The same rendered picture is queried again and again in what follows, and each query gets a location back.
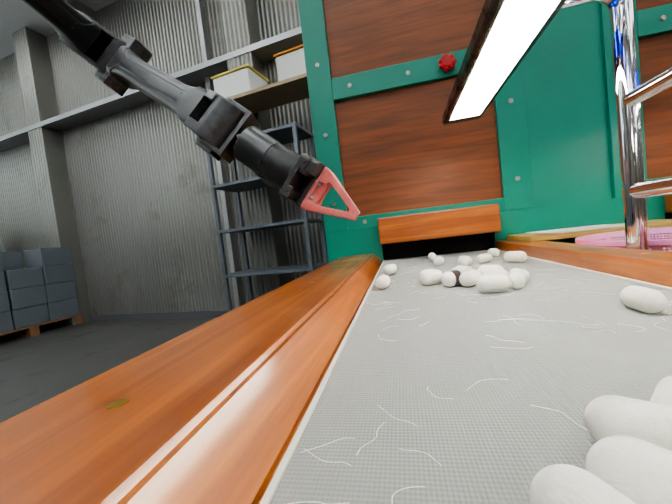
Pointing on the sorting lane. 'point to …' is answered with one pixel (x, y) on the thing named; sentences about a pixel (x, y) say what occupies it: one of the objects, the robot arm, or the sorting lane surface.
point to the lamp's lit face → (502, 52)
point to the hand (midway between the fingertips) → (352, 213)
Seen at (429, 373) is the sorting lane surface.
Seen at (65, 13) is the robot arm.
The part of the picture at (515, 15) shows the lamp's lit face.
